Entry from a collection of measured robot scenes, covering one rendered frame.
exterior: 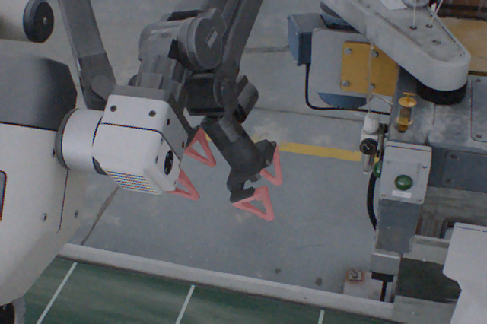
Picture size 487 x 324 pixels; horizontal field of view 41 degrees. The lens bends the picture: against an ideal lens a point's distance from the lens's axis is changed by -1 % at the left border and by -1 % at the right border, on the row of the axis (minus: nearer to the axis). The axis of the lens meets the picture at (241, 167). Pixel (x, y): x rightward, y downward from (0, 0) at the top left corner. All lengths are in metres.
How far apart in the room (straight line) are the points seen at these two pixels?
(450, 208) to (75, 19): 0.83
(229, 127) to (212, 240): 1.74
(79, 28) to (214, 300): 1.12
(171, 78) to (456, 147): 0.49
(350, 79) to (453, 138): 0.44
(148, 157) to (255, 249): 1.92
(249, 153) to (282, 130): 2.27
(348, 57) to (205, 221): 1.55
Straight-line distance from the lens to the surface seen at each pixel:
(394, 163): 1.08
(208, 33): 0.97
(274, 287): 2.05
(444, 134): 1.13
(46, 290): 2.22
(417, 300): 1.97
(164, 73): 0.92
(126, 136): 0.86
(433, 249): 1.81
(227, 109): 1.03
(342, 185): 3.03
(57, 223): 0.97
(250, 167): 1.10
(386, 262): 1.29
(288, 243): 2.75
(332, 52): 1.48
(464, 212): 1.42
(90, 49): 1.19
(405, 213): 1.21
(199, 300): 2.08
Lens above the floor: 1.99
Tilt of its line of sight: 40 degrees down
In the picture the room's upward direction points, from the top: 3 degrees counter-clockwise
